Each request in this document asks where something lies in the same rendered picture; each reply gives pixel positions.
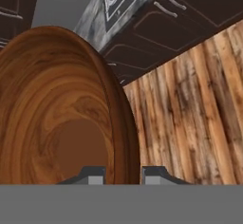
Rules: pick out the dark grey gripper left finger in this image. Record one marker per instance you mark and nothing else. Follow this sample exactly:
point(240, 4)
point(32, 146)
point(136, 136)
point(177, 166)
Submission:
point(91, 174)

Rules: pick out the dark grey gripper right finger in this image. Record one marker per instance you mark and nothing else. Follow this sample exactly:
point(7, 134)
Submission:
point(155, 174)

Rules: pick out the dark brown cabinet run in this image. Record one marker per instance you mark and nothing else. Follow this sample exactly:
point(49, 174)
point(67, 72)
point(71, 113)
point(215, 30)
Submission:
point(177, 28)

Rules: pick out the brown wooden bowl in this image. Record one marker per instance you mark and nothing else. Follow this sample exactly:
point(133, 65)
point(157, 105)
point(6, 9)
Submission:
point(53, 107)

